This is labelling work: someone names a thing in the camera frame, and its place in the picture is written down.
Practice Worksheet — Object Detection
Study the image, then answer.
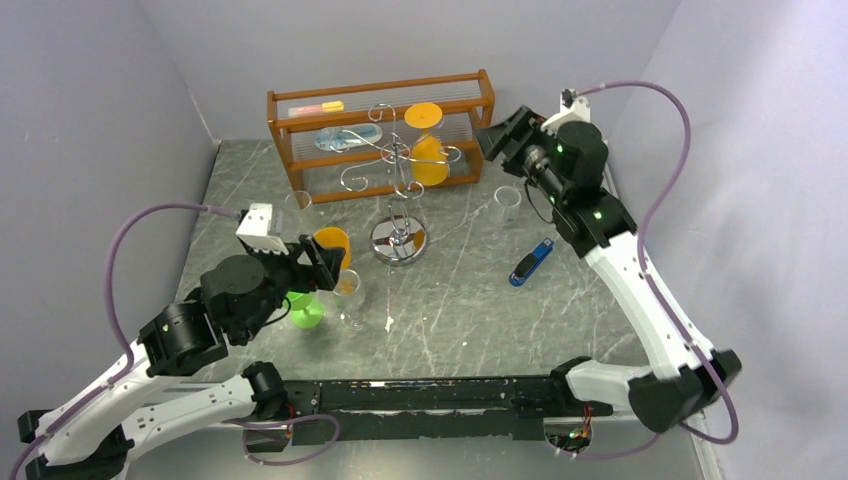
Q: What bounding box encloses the yellow plastic wine glass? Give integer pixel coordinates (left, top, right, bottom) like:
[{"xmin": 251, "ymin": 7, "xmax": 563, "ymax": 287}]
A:
[{"xmin": 404, "ymin": 102, "xmax": 449, "ymax": 186}]

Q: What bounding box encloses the pink yellow marker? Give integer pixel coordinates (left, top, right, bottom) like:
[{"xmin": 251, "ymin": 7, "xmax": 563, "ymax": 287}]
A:
[{"xmin": 287, "ymin": 101, "xmax": 345, "ymax": 118}]

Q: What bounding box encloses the orange plastic cup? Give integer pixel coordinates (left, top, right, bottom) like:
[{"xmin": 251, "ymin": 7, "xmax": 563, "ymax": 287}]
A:
[{"xmin": 314, "ymin": 226, "xmax": 352, "ymax": 270}]

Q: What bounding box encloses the chrome wine glass rack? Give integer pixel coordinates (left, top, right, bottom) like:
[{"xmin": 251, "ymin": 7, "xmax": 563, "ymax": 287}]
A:
[{"xmin": 368, "ymin": 103, "xmax": 463, "ymax": 267}]

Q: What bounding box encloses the green plastic wine glass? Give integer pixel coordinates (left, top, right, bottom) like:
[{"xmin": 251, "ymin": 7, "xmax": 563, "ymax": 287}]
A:
[{"xmin": 286, "ymin": 292, "xmax": 324, "ymax": 330}]

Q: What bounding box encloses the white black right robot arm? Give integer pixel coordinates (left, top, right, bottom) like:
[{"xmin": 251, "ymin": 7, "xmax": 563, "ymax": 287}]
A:
[{"xmin": 474, "ymin": 106, "xmax": 741, "ymax": 433}]

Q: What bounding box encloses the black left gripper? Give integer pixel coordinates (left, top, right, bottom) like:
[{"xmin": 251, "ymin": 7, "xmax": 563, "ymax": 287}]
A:
[{"xmin": 242, "ymin": 234, "xmax": 347, "ymax": 341}]

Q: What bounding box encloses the wooden shelf rack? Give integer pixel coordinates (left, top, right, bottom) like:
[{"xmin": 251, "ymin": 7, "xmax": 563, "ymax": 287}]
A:
[{"xmin": 267, "ymin": 69, "xmax": 496, "ymax": 203}]

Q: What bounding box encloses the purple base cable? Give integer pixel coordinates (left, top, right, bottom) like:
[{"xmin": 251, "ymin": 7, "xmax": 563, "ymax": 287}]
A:
[{"xmin": 225, "ymin": 402, "xmax": 343, "ymax": 468}]

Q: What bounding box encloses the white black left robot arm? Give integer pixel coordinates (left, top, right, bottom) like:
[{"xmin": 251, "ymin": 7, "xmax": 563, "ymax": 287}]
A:
[{"xmin": 18, "ymin": 235, "xmax": 345, "ymax": 479}]

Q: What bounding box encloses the clear glass right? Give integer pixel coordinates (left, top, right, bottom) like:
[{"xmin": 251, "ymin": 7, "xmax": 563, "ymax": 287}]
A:
[{"xmin": 490, "ymin": 185, "xmax": 522, "ymax": 227}]

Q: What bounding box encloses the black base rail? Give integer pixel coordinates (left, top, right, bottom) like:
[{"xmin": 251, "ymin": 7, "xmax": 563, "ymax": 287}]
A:
[{"xmin": 243, "ymin": 375, "xmax": 614, "ymax": 446}]

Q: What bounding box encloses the blue packaged item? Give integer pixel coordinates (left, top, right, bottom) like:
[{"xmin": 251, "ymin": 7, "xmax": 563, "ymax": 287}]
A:
[{"xmin": 314, "ymin": 123, "xmax": 383, "ymax": 153}]

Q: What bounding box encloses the clear wine glass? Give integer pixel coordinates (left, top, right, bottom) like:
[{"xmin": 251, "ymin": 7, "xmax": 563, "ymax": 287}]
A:
[{"xmin": 332, "ymin": 269, "xmax": 366, "ymax": 331}]

